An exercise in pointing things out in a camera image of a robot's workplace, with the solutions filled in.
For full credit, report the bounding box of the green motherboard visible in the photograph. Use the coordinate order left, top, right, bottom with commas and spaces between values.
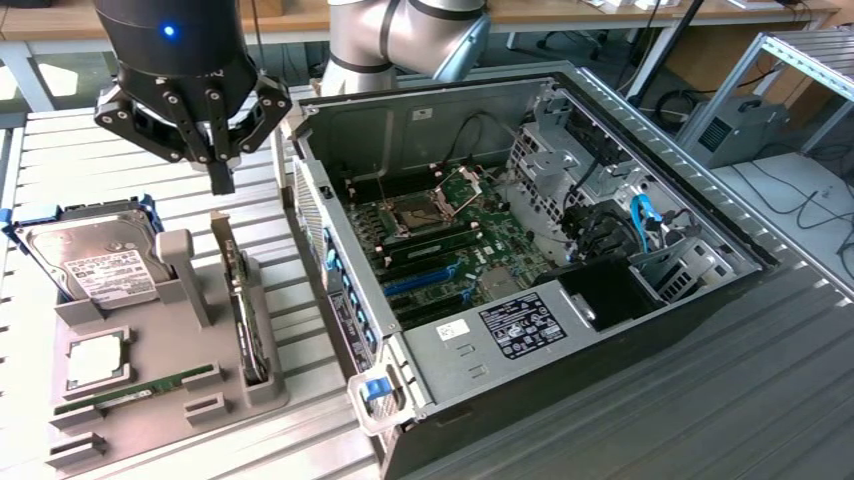
343, 162, 568, 331

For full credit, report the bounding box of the silver chipset heatsink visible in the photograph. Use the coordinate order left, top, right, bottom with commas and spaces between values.
478, 266, 527, 300

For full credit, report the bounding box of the grey power supply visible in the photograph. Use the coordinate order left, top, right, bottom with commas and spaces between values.
399, 278, 599, 419

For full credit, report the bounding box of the silver CPU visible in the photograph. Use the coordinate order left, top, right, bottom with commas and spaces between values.
64, 333, 133, 395

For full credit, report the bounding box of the graphics card with metal bracket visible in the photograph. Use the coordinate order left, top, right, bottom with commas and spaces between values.
209, 209, 272, 389

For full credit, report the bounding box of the black office chair base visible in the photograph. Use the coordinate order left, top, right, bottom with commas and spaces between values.
504, 28, 612, 63

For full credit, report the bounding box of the black slanted pole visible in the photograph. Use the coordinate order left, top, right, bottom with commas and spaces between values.
626, 0, 708, 109

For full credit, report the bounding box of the metal socket cover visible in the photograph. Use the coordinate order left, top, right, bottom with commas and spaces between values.
431, 166, 487, 212

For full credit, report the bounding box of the hard disk in blue carrier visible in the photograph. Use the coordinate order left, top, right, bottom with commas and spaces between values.
0, 193, 179, 310

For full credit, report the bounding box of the dark RAM stick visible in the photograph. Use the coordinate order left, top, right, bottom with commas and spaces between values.
380, 230, 483, 265

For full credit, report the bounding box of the perforated metal drive cage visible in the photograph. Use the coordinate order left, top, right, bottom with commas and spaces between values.
503, 119, 646, 211

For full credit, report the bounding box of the aluminium frame shelf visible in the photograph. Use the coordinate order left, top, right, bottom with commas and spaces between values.
671, 27, 854, 156

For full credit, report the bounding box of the grey control box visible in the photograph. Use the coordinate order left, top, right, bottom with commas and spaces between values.
691, 93, 794, 170

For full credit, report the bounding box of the grey parts rack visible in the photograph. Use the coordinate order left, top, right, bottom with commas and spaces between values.
45, 227, 292, 471

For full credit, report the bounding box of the black wire bundle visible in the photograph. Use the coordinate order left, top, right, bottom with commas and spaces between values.
558, 202, 635, 265

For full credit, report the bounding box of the wooden office desk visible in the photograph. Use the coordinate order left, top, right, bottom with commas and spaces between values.
484, 0, 843, 101
0, 0, 335, 115

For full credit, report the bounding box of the blue expansion slot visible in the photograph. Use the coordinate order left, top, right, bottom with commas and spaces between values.
381, 266, 460, 298

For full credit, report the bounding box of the open PC case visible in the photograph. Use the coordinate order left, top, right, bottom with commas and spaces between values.
269, 59, 783, 480

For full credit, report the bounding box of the blue wire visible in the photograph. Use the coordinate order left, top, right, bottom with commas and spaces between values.
628, 192, 670, 257

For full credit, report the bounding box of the CPU socket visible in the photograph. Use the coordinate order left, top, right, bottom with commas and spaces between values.
385, 195, 456, 237

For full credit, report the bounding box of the thin locking lever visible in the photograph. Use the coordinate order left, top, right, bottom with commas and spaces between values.
373, 162, 395, 209

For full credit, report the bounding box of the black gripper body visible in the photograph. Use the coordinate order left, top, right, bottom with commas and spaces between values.
92, 0, 260, 124

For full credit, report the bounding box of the green RAM stick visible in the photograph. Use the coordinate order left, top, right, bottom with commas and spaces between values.
52, 366, 216, 416

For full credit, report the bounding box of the metal disk bay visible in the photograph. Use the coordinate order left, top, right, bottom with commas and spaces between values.
628, 236, 766, 307

